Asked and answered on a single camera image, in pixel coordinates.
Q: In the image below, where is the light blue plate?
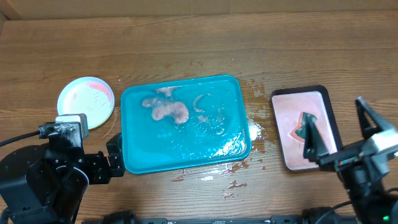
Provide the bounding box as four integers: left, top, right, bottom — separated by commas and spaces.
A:
57, 77, 115, 129

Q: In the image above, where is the pink green scrub sponge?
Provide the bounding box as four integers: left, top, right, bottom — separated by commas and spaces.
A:
290, 112, 317, 142

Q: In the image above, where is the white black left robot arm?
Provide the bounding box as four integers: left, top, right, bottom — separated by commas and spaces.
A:
1, 134, 126, 223

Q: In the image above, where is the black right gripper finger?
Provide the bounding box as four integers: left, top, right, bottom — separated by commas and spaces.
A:
355, 96, 395, 139
303, 118, 329, 162

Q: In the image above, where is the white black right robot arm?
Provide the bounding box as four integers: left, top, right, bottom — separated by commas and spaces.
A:
302, 98, 397, 223

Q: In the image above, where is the teal plastic tray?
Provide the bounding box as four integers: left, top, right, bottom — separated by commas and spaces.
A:
120, 75, 251, 174

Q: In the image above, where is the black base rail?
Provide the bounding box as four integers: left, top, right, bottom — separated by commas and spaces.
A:
81, 215, 358, 224

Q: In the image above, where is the black rectangular water tray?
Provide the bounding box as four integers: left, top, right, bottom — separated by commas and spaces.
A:
271, 85, 343, 172

